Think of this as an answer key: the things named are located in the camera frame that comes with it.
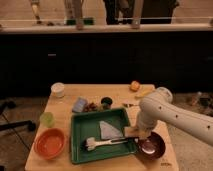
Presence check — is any white dish brush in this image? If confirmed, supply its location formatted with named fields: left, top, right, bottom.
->
left=85, top=137, right=126, bottom=151

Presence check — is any black office chair base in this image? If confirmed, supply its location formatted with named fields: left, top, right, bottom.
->
left=0, top=101, right=36, bottom=131

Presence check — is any orange fruit toy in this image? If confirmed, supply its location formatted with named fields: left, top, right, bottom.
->
left=129, top=80, right=140, bottom=92

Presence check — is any green plastic tray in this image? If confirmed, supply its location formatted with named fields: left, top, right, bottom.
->
left=70, top=108, right=137, bottom=164

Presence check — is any orange bowl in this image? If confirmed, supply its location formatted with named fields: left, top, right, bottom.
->
left=34, top=128, right=67, bottom=160

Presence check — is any brown grape cluster toy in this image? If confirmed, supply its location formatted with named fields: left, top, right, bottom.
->
left=83, top=103, right=98, bottom=112

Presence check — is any white cup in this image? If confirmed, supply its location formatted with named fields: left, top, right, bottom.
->
left=51, top=82, right=65, bottom=98

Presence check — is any black cabinet counter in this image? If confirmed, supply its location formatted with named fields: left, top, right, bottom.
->
left=0, top=24, right=213, bottom=98

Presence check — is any purple bowl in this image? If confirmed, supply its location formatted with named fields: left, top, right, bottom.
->
left=138, top=132, right=166, bottom=160

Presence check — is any grey folded cloth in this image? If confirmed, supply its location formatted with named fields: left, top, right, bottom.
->
left=99, top=121, right=123, bottom=140

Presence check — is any blue sponge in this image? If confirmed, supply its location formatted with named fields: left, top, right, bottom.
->
left=72, top=98, right=88, bottom=113

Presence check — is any metal fork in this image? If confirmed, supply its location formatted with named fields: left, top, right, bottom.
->
left=122, top=103, right=139, bottom=108

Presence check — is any yellow banana toy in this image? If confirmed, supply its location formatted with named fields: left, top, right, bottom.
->
left=135, top=90, right=153, bottom=99

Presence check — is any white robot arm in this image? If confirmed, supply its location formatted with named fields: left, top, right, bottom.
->
left=136, top=87, right=213, bottom=146

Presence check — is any small green cup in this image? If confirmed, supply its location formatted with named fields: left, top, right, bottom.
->
left=39, top=112, right=54, bottom=128

